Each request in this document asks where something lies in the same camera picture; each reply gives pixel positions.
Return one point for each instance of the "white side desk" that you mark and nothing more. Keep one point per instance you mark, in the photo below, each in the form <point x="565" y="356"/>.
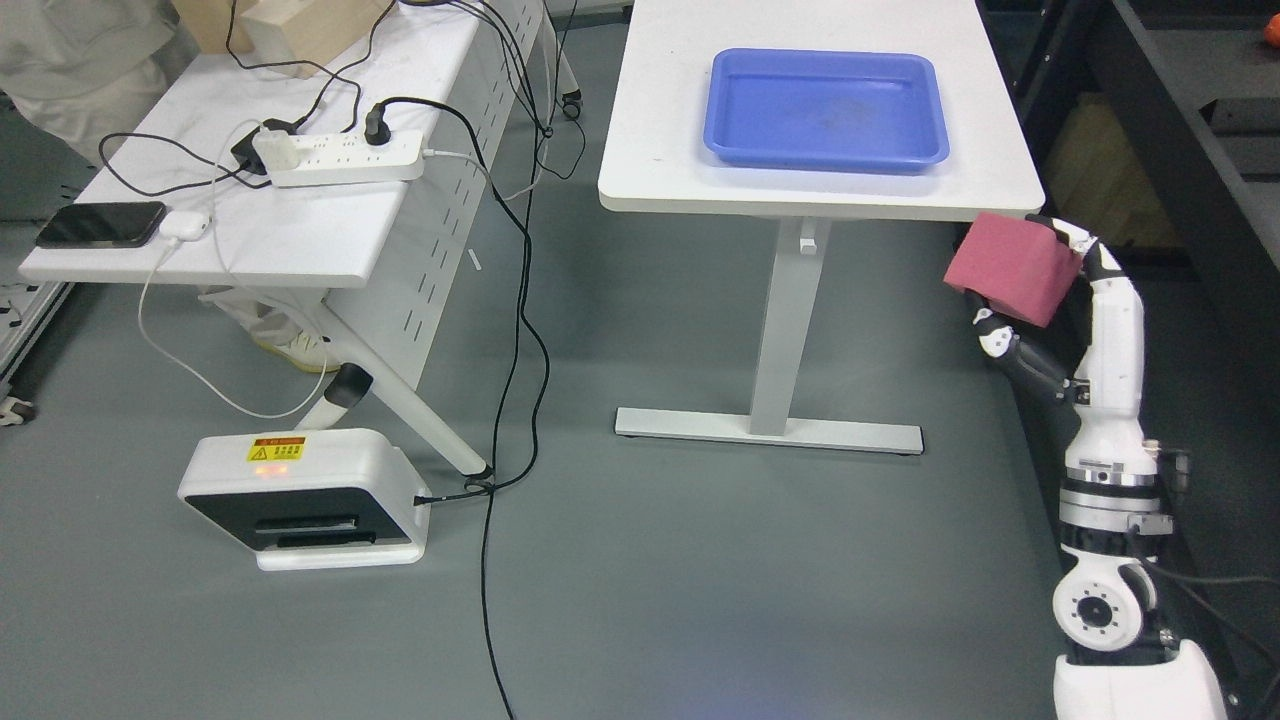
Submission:
<point x="367" y="265"/>

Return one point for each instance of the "black power adapter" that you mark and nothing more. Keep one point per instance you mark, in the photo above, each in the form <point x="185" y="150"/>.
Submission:
<point x="246" y="151"/>

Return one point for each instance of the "white table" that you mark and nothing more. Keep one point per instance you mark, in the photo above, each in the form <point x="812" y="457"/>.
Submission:
<point x="655" y="160"/>

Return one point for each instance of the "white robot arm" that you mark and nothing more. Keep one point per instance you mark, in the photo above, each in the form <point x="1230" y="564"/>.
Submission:
<point x="1122" y="662"/>

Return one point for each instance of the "white power strip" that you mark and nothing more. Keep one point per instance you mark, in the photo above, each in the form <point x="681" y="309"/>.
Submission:
<point x="342" y="158"/>

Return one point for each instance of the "pink foam block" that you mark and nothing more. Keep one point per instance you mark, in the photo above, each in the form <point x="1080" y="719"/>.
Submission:
<point x="1022" y="268"/>

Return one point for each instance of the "white earbuds case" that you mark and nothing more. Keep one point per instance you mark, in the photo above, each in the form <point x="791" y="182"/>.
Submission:
<point x="184" y="226"/>

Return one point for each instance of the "black smartphone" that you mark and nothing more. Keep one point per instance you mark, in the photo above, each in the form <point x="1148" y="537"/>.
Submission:
<point x="102" y="225"/>

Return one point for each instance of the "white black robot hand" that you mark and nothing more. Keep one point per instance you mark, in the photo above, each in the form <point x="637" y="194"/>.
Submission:
<point x="1106" y="388"/>

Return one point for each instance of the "wooden block with hole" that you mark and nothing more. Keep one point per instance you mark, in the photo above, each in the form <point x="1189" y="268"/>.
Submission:
<point x="296" y="38"/>

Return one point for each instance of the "white charging dock unit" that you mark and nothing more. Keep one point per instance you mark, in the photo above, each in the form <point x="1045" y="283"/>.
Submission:
<point x="311" y="499"/>

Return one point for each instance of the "person in beige clothes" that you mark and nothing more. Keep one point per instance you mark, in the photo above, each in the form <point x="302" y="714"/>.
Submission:
<point x="87" y="71"/>

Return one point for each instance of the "blue plastic tray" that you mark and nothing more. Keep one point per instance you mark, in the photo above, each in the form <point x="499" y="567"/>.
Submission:
<point x="844" y="111"/>

